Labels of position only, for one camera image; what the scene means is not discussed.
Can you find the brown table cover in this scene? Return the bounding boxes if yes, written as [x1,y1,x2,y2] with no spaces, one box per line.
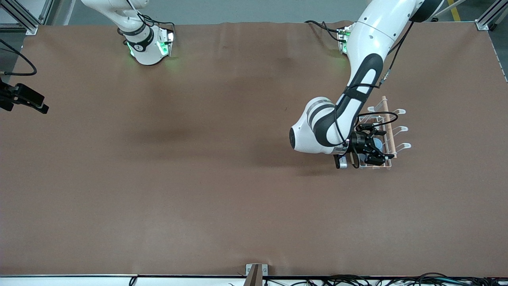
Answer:
[0,21,508,277]

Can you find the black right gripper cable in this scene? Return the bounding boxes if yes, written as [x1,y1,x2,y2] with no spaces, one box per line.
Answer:
[0,39,37,77]

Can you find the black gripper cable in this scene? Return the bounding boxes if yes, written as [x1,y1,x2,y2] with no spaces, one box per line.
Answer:
[333,20,415,147]
[0,39,37,77]

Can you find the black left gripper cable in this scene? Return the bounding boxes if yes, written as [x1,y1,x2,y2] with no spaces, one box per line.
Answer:
[333,20,415,147]

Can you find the white wire cup holder rack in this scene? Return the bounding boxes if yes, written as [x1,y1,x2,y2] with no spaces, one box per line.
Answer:
[352,95,412,170]

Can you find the aluminium frame post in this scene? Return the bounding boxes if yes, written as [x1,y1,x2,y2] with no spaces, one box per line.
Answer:
[475,0,508,31]
[0,0,56,35]

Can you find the black cable bundle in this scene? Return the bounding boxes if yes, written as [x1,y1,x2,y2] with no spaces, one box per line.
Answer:
[264,272,508,286]

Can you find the black left arm base cable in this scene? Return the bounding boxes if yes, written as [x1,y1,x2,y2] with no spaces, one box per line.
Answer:
[305,20,346,42]

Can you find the black arm base cable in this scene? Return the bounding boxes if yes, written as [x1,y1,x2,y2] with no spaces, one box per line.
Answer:
[117,0,176,37]
[305,20,346,42]

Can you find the black right arm base cable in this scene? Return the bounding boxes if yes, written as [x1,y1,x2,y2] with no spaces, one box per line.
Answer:
[117,0,176,37]

